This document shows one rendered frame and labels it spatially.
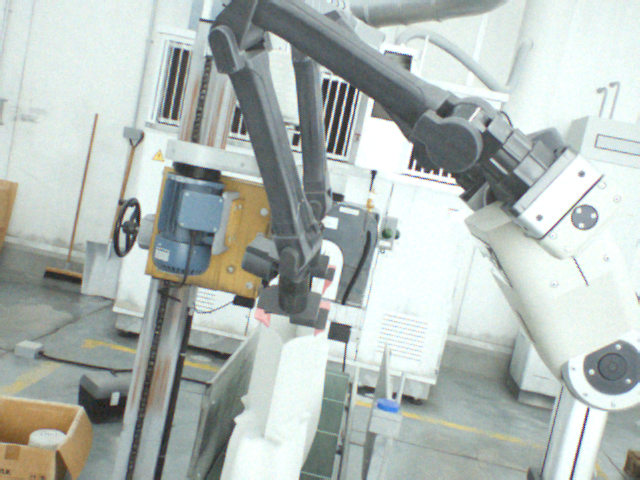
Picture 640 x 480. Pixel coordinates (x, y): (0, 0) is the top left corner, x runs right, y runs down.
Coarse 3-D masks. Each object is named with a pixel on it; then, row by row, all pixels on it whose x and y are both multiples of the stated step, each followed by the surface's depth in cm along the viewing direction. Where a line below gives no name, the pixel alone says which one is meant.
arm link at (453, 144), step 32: (256, 0) 104; (288, 0) 105; (256, 32) 112; (288, 32) 106; (320, 32) 104; (320, 64) 107; (352, 64) 104; (384, 64) 103; (384, 96) 104; (416, 96) 102; (448, 96) 105; (416, 128) 101; (448, 128) 99; (448, 160) 101
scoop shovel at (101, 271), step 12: (144, 132) 609; (132, 144) 607; (132, 156) 604; (120, 192) 598; (108, 240) 592; (96, 252) 596; (108, 252) 592; (84, 264) 590; (96, 264) 596; (108, 264) 595; (120, 264) 595; (84, 276) 591; (96, 276) 594; (108, 276) 594; (84, 288) 592; (96, 288) 593; (108, 288) 593
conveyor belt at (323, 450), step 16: (336, 384) 360; (336, 400) 335; (320, 416) 310; (336, 416) 314; (320, 432) 292; (336, 432) 295; (320, 448) 275; (336, 448) 279; (304, 464) 258; (320, 464) 261
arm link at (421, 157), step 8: (328, 16) 157; (336, 16) 157; (344, 16) 161; (344, 24) 158; (352, 32) 159; (392, 120) 163; (400, 120) 161; (400, 128) 161; (408, 128) 160; (408, 136) 160; (416, 144) 158; (416, 152) 159; (424, 152) 158; (416, 160) 159; (424, 160) 159; (424, 168) 159; (432, 168) 159
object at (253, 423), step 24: (264, 336) 166; (288, 336) 192; (312, 336) 165; (264, 360) 164; (288, 360) 158; (312, 360) 169; (264, 384) 162; (288, 384) 161; (264, 408) 159; (288, 408) 164; (240, 432) 165; (264, 432) 153; (288, 432) 164; (240, 456) 159; (264, 456) 159; (288, 456) 161
